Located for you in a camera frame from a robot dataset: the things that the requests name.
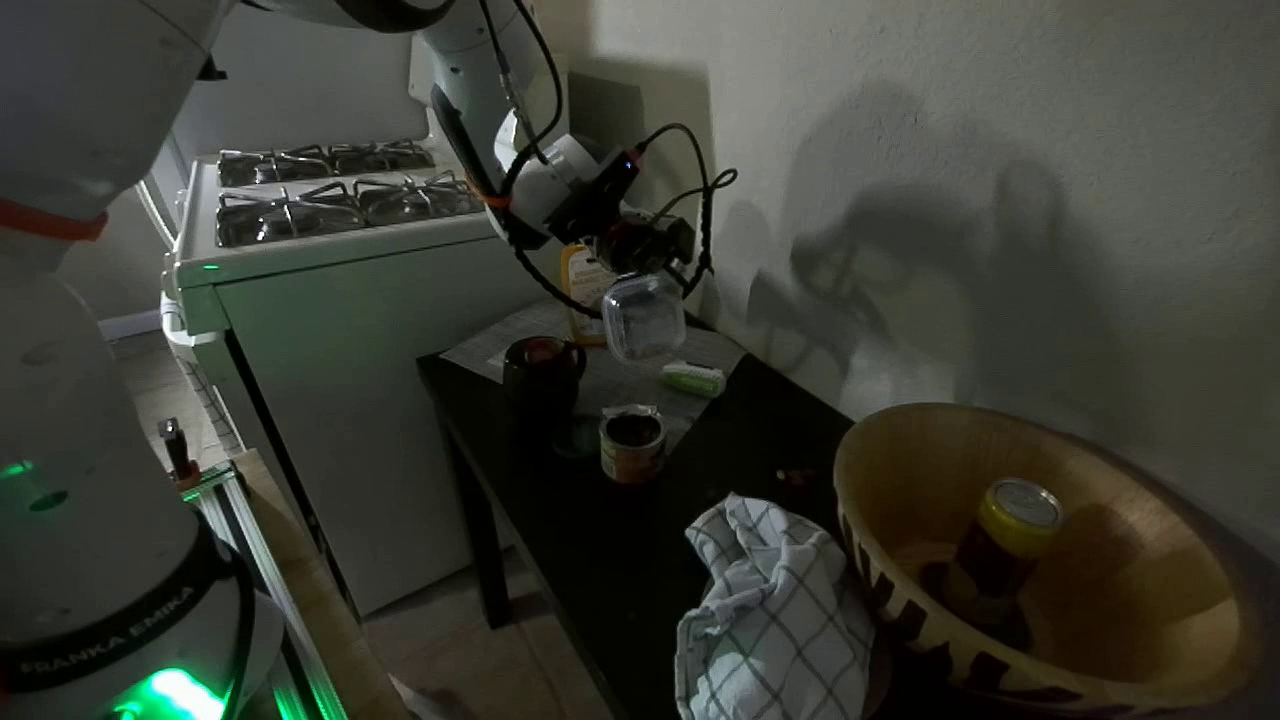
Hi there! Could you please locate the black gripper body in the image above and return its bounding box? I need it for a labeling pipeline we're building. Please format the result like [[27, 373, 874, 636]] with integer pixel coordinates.
[[596, 212, 703, 289]]

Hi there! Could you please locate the yellow carton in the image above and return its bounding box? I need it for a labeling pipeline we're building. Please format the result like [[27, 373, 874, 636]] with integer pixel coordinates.
[[554, 244, 613, 330]]

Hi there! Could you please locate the dark brown mug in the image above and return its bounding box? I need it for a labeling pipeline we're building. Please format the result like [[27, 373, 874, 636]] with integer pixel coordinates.
[[501, 331, 586, 448]]

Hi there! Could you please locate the grey placemat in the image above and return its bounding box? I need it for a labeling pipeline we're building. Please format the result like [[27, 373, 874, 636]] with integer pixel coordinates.
[[437, 307, 750, 456]]

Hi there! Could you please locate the black table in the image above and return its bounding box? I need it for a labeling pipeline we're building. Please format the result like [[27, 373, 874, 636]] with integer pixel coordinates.
[[416, 293, 1280, 720]]

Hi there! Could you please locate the white gas stove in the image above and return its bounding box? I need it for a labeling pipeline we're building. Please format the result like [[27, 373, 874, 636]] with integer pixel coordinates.
[[155, 135, 534, 620]]

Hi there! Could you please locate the white green checkered cloth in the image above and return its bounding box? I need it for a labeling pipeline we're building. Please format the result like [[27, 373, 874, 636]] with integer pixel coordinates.
[[672, 491, 882, 720]]

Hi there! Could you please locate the dark jar yellow lid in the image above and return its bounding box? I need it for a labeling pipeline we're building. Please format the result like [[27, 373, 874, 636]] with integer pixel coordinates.
[[950, 475, 1068, 608]]

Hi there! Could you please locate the wooden plank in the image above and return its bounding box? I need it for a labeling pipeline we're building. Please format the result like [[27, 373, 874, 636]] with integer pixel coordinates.
[[232, 453, 404, 720]]

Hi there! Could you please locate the red tipped tool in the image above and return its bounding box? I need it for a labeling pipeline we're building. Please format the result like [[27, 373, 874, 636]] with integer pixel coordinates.
[[155, 412, 205, 491]]

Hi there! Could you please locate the patterned wooden bowl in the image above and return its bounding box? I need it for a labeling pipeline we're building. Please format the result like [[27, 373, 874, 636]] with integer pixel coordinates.
[[826, 400, 1254, 714]]

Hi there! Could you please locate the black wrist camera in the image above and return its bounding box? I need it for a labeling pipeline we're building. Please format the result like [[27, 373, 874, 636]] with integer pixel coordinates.
[[543, 147, 647, 244]]

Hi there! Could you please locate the black cable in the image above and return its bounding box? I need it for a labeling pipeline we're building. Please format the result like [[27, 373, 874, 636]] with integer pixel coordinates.
[[472, 0, 738, 326]]

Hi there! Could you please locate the silver metal rail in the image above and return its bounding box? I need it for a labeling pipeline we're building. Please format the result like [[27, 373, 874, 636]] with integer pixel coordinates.
[[177, 468, 336, 720]]

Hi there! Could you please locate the white hose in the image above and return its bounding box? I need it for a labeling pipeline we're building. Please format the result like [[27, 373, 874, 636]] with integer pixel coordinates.
[[132, 133, 190, 253]]

